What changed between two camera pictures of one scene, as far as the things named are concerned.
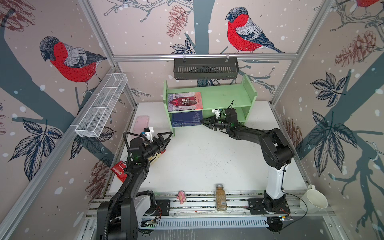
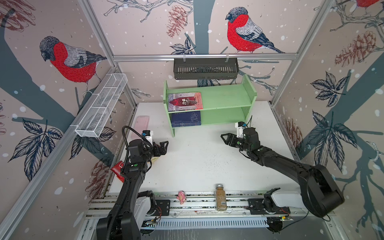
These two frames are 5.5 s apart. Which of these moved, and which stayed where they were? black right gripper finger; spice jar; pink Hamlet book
Moved: black right gripper finger
Stayed: pink Hamlet book; spice jar
